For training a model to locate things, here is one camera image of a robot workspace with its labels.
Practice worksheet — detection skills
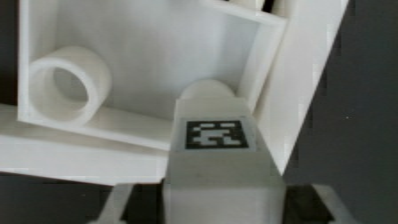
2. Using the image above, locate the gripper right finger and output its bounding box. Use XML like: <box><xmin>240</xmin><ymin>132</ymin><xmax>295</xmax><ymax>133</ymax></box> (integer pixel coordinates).
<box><xmin>313</xmin><ymin>184</ymin><xmax>363</xmax><ymax>224</ymax></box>

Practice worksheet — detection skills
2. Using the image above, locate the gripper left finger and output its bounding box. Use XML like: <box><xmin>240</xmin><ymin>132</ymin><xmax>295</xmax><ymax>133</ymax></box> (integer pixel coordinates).
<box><xmin>87</xmin><ymin>184</ymin><xmax>135</xmax><ymax>224</ymax></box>

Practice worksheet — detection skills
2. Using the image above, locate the white chair leg with tag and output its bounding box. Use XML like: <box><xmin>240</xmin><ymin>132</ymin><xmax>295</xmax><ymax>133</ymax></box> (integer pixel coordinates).
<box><xmin>164</xmin><ymin>80</ymin><xmax>286</xmax><ymax>224</ymax></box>

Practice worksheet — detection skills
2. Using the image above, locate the white chair seat part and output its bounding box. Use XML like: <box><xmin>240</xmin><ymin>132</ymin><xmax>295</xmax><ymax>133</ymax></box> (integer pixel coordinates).
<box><xmin>18</xmin><ymin>0</ymin><xmax>286</xmax><ymax>149</ymax></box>

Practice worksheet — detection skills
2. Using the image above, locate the white U-shaped frame fence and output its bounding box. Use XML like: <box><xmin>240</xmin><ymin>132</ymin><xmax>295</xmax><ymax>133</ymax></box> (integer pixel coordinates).
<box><xmin>0</xmin><ymin>0</ymin><xmax>349</xmax><ymax>185</ymax></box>

